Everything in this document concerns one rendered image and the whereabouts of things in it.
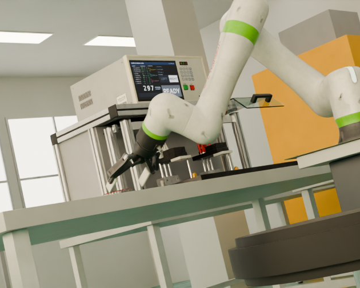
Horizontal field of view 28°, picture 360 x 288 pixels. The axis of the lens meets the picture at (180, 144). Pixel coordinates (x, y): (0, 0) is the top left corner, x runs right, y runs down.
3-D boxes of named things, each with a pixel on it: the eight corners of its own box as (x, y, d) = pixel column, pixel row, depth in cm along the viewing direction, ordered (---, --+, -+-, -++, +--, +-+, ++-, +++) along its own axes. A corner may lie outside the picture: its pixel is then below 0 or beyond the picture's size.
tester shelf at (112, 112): (237, 108, 312) (234, 99, 312) (117, 115, 264) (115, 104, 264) (170, 135, 342) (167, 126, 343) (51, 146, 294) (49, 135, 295)
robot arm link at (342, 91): (362, 125, 245) (348, 72, 247) (383, 116, 230) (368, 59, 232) (327, 132, 242) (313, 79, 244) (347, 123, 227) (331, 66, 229)
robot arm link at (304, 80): (344, 100, 260) (229, 8, 258) (363, 90, 245) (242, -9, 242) (324, 128, 257) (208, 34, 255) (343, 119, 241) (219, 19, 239)
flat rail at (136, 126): (236, 122, 308) (235, 115, 309) (128, 130, 265) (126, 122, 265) (235, 122, 309) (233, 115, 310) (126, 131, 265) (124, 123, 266)
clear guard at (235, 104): (284, 106, 292) (280, 92, 293) (247, 108, 275) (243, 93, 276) (227, 127, 315) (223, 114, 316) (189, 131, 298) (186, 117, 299)
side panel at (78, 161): (116, 208, 273) (98, 127, 277) (110, 209, 271) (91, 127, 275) (74, 221, 292) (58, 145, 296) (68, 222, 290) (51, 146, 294)
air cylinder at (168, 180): (182, 188, 279) (178, 174, 280) (167, 190, 274) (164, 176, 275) (172, 191, 283) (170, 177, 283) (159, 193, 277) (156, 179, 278)
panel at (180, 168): (227, 183, 317) (211, 118, 321) (112, 203, 271) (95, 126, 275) (225, 184, 318) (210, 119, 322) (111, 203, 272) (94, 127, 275)
